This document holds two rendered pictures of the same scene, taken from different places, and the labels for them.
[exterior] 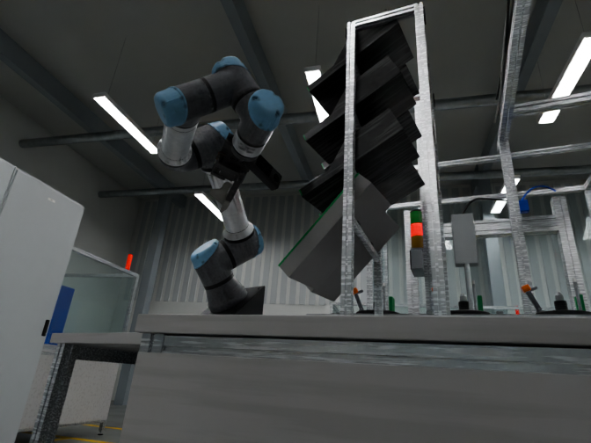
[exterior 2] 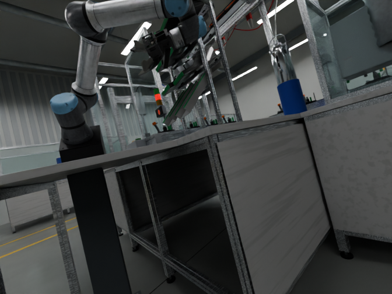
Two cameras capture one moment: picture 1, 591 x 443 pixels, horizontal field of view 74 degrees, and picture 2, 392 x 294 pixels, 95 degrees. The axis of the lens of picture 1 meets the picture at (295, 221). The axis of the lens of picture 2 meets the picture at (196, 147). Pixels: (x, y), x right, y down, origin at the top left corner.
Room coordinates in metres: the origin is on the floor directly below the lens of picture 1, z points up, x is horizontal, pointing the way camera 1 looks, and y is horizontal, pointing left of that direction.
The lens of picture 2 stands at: (0.44, 0.81, 0.79)
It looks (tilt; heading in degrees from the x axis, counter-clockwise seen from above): 2 degrees up; 298
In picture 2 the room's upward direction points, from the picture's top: 14 degrees counter-clockwise
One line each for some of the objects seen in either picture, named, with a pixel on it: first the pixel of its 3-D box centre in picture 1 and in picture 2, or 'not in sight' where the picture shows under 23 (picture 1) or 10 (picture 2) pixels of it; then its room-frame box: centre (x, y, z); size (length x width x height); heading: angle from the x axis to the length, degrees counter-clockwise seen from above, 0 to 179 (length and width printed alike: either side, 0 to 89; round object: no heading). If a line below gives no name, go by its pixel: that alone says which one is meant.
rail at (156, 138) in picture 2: not in sight; (136, 150); (1.57, -0.26, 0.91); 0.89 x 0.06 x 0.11; 156
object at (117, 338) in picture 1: (232, 353); (95, 166); (1.44, 0.19, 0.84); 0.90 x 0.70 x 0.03; 145
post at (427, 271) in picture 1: (424, 200); (157, 84); (1.37, -0.50, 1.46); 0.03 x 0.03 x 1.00; 66
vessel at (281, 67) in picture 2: not in sight; (281, 59); (0.39, -0.78, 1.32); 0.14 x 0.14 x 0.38
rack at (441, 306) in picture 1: (398, 181); (198, 75); (0.87, -0.25, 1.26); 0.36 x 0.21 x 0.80; 156
